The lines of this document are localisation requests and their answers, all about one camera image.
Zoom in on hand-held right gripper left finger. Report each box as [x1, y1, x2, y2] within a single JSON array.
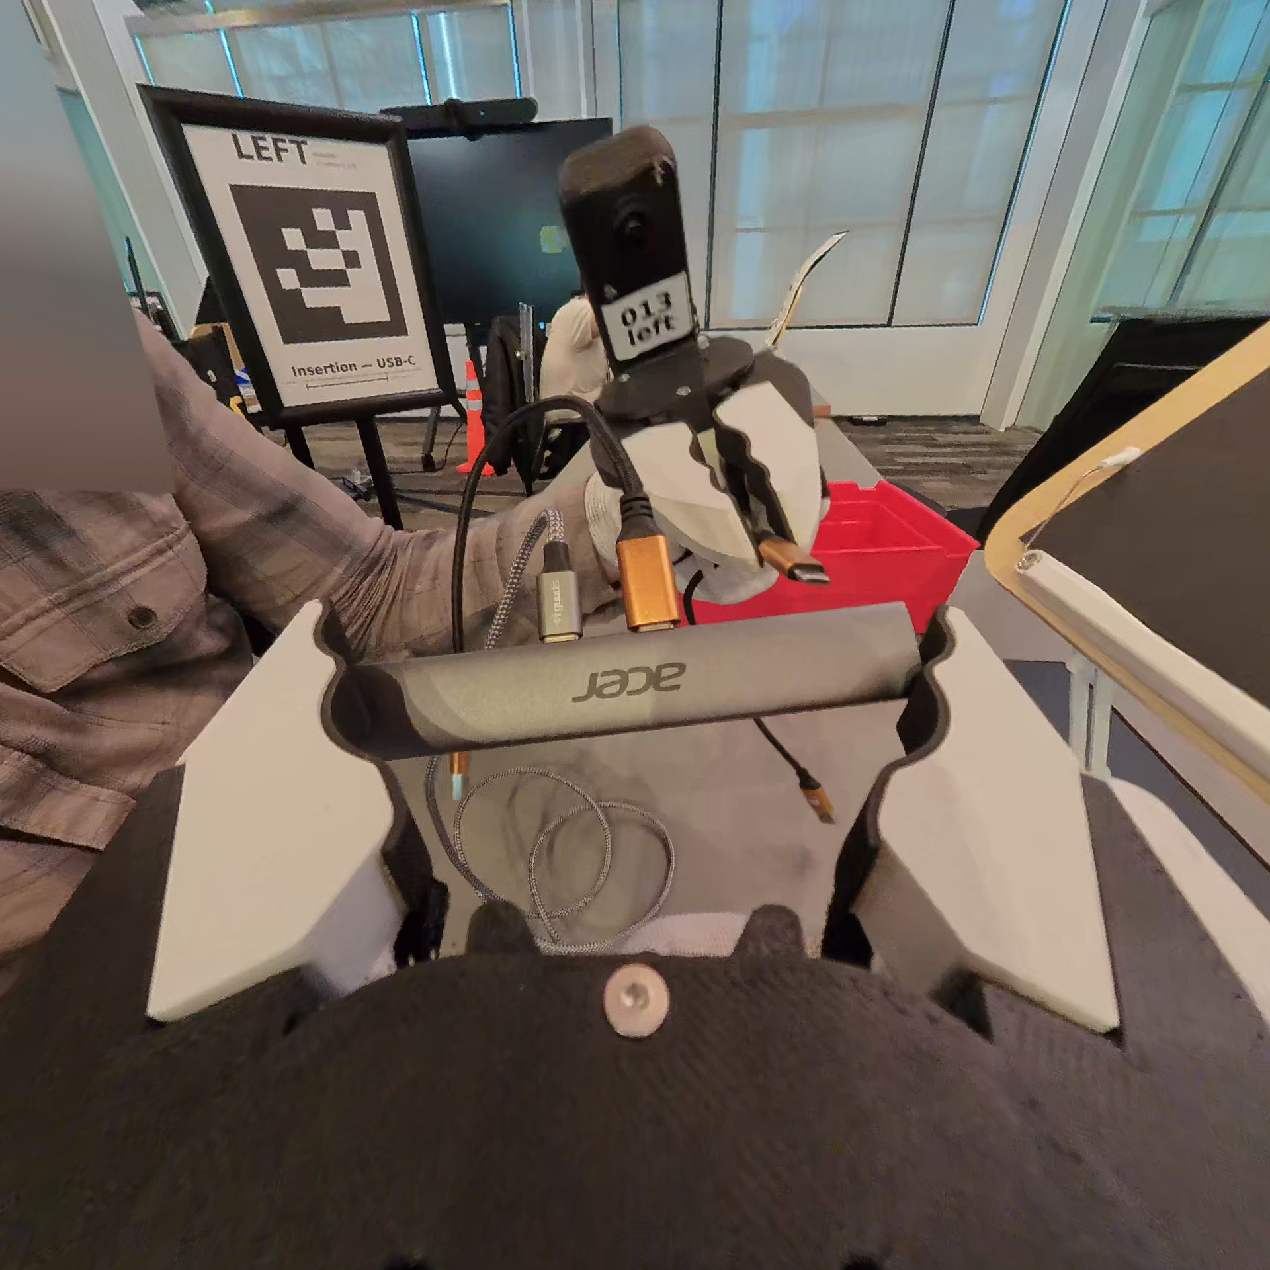
[[150, 603, 449, 1023]]

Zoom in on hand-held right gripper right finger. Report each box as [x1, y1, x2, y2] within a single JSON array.
[[824, 606, 1123, 1035]]

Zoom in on black framed marker sign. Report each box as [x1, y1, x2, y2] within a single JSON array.
[[144, 91, 463, 527]]

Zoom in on thin black cable small plug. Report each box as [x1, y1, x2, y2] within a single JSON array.
[[752, 715, 839, 826]]

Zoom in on black monitor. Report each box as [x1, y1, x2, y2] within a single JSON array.
[[383, 97, 617, 330]]

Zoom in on grey braided cable silver plug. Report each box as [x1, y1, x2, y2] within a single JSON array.
[[428, 513, 677, 954]]

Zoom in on red plastic bin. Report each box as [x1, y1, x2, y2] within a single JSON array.
[[696, 482, 979, 633]]

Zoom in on grey usb hub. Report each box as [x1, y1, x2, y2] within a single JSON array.
[[328, 603, 951, 762]]

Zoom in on person's left forearm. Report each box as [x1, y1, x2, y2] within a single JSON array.
[[140, 328, 539, 667]]

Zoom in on person's left hand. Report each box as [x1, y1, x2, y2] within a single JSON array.
[[508, 453, 648, 608]]

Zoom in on orange traffic cone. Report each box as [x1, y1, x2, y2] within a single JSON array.
[[462, 362, 499, 474]]

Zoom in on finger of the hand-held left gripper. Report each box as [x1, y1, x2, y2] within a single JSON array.
[[720, 378, 831, 567], [627, 425, 767, 598]]

